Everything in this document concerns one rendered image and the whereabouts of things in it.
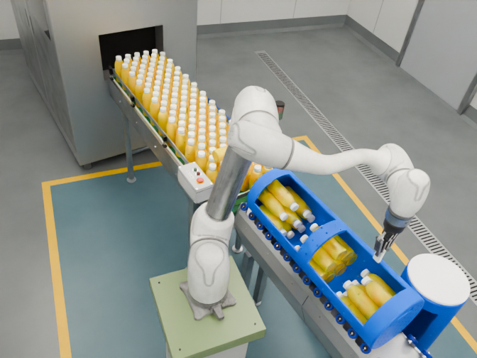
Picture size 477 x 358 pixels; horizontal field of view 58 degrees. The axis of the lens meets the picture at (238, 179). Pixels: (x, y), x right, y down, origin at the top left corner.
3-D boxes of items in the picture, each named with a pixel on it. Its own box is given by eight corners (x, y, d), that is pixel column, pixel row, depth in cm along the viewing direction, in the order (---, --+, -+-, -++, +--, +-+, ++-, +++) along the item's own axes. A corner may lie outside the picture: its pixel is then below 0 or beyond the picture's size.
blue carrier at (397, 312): (364, 359, 174) (382, 327, 154) (245, 218, 226) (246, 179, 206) (412, 324, 186) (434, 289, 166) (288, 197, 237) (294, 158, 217)
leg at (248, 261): (238, 316, 287) (248, 258, 245) (233, 310, 291) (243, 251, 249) (245, 312, 290) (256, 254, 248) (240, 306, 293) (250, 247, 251)
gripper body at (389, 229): (396, 230, 149) (387, 247, 155) (412, 221, 152) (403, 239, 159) (380, 216, 153) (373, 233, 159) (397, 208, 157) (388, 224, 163)
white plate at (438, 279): (419, 243, 210) (417, 245, 211) (399, 281, 193) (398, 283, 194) (476, 273, 200) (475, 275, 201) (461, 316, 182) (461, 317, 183)
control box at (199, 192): (195, 204, 221) (196, 190, 215) (177, 180, 233) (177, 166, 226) (212, 197, 226) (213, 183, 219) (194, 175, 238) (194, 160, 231)
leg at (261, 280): (255, 307, 294) (268, 248, 252) (250, 300, 297) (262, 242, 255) (262, 303, 296) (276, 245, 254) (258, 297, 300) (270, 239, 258)
